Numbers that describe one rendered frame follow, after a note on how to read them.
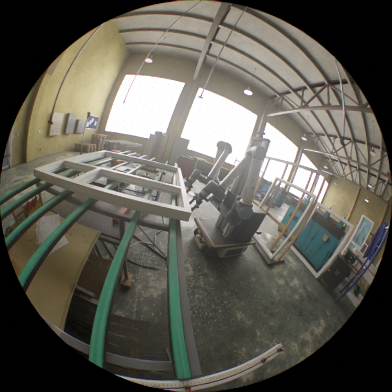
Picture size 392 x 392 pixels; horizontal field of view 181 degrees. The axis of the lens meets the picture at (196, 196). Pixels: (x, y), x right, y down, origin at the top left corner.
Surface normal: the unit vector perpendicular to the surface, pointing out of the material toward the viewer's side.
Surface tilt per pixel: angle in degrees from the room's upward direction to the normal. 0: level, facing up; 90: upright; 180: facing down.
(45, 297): 0
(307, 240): 90
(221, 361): 0
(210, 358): 0
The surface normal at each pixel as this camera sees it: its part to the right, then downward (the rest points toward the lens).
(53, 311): 0.31, -0.89
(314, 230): -0.94, -0.24
